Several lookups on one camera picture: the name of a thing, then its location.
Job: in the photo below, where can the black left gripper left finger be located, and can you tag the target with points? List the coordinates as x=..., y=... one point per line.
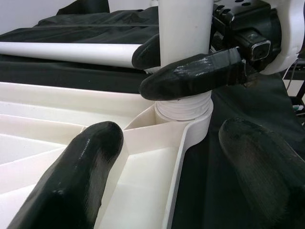
x=66, y=186

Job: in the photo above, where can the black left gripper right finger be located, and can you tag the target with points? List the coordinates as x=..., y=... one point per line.
x=269, y=181

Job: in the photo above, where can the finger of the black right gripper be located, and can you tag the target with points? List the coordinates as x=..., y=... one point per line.
x=186, y=78
x=147, y=55

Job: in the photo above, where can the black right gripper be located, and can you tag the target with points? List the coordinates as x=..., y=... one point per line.
x=252, y=28

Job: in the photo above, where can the white plastic table leg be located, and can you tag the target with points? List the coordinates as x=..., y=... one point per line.
x=186, y=28
x=71, y=51

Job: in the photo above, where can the white plastic children table top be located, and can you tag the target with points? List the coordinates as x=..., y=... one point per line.
x=147, y=167

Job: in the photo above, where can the black table cloth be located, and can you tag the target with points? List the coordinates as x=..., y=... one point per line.
x=71, y=31

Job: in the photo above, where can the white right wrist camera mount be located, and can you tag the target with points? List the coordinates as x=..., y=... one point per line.
x=293, y=28

